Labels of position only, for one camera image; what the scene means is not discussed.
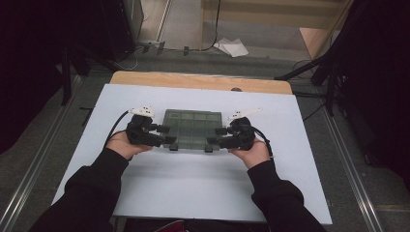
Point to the red cloth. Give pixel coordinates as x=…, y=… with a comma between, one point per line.
x=172, y=226

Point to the black stand pole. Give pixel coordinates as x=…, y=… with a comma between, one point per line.
x=66, y=80

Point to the person's left hand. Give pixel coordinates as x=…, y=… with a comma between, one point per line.
x=121, y=146

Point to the beige wooden furniture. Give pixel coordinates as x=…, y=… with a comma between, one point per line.
x=274, y=14

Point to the white board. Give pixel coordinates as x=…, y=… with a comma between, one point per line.
x=193, y=180

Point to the black tripod stand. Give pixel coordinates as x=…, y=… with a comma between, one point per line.
x=303, y=68

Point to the grey translucent compartment box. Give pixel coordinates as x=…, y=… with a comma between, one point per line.
x=191, y=129

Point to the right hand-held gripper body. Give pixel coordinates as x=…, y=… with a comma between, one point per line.
x=240, y=137

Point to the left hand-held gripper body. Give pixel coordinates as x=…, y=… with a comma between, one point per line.
x=141, y=133

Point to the black cabinet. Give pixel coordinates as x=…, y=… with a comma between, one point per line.
x=121, y=29

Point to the white crumpled paper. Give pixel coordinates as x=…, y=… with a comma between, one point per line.
x=233, y=48

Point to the metal floor rail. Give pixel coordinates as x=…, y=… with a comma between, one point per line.
x=32, y=167
x=354, y=180

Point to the dark curtain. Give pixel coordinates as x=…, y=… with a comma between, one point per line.
x=380, y=80
x=29, y=64

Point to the tan wooden board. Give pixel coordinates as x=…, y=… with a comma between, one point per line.
x=314, y=40

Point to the person's right hand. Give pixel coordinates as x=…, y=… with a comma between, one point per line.
x=254, y=156

